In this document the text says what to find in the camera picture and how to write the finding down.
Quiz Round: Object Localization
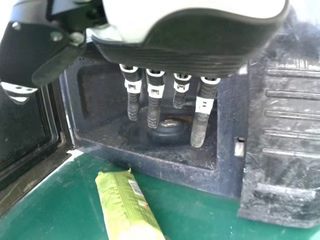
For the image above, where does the black oven with glass door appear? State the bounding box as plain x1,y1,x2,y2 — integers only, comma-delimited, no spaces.
0,0,320,230

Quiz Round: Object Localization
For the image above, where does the yellow-green biscuit packet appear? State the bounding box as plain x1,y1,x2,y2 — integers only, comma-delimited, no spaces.
94,167,166,240

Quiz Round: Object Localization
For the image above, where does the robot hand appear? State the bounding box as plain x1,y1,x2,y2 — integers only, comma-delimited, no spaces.
0,0,291,148

